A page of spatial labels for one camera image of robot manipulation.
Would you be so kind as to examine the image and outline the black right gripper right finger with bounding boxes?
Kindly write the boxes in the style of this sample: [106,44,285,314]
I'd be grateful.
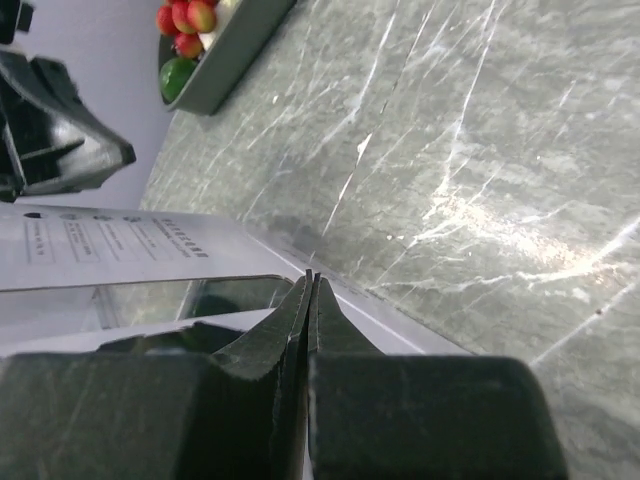
[308,277,569,479]

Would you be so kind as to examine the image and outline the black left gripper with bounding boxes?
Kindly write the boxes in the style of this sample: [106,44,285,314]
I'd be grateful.
[0,0,136,202]

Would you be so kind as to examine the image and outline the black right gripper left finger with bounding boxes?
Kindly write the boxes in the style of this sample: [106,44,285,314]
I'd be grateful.
[1,276,311,479]

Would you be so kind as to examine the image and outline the white clipper kit box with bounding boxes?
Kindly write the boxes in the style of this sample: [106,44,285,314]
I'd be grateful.
[1,205,464,376]

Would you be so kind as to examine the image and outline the green lime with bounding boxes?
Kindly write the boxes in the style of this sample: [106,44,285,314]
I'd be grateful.
[159,57,197,103]

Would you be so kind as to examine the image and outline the dark grey food tray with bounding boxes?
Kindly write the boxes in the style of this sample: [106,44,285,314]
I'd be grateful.
[163,0,295,115]

